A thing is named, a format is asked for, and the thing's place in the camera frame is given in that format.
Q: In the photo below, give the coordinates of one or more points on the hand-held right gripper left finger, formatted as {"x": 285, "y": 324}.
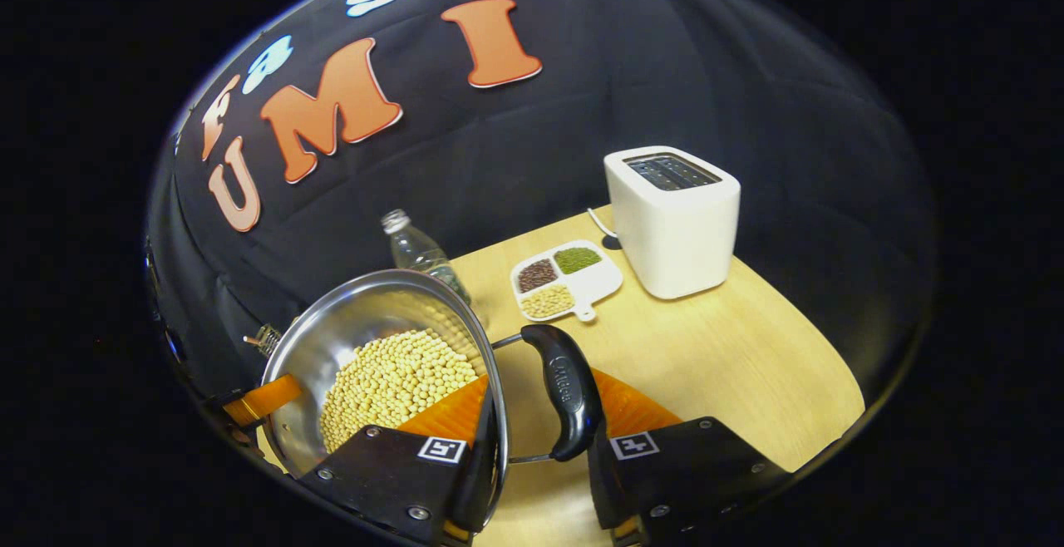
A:
{"x": 478, "y": 472}

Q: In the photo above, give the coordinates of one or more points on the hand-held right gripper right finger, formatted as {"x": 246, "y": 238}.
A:
{"x": 603, "y": 489}

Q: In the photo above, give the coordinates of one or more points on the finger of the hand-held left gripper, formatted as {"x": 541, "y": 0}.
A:
{"x": 264, "y": 398}

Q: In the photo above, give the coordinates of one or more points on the large pile of yellow soybeans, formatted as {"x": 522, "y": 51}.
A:
{"x": 391, "y": 381}

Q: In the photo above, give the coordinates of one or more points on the small portion of soybeans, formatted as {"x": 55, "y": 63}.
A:
{"x": 547, "y": 301}

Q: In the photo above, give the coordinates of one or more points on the white divided plate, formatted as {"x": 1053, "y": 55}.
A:
{"x": 594, "y": 285}

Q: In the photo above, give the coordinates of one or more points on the pile of dark red beans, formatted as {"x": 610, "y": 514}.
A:
{"x": 537, "y": 274}

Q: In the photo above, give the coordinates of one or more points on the clear plastic water bottle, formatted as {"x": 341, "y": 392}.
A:
{"x": 416, "y": 254}

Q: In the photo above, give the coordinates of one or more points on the pile of green mung beans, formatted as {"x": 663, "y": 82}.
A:
{"x": 577, "y": 259}

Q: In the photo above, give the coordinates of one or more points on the black desk grommet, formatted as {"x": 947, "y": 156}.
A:
{"x": 613, "y": 242}

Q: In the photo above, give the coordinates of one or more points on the white toaster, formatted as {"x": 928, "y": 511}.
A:
{"x": 673, "y": 231}

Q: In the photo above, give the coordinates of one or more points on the black backdrop cloth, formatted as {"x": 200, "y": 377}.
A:
{"x": 706, "y": 98}

